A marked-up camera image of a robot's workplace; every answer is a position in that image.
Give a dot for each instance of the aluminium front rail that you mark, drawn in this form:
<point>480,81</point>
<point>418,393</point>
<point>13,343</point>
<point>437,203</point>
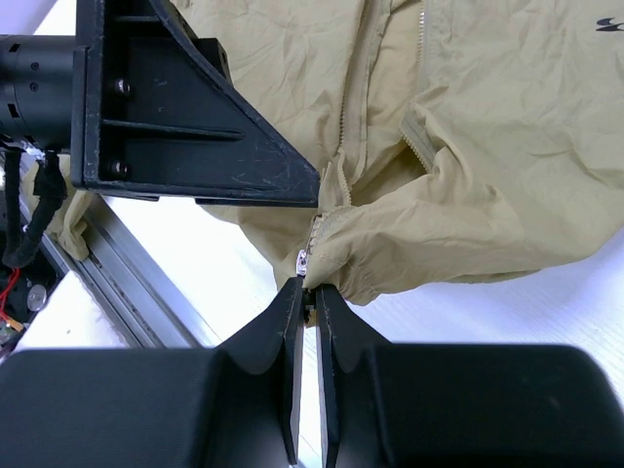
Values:
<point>119,295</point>

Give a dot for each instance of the olive yellow hooded jacket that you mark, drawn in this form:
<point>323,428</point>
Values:
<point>457,141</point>

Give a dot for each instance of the metal zipper pull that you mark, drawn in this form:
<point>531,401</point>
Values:
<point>302,263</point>

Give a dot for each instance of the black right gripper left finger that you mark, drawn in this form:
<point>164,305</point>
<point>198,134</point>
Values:
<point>234,405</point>

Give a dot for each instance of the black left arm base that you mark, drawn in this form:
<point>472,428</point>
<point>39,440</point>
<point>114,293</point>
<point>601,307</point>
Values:
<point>24,293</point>

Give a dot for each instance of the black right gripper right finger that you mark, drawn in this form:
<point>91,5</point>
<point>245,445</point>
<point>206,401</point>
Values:
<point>388,404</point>

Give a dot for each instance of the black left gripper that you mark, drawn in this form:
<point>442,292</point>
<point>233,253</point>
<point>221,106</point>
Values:
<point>155,114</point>

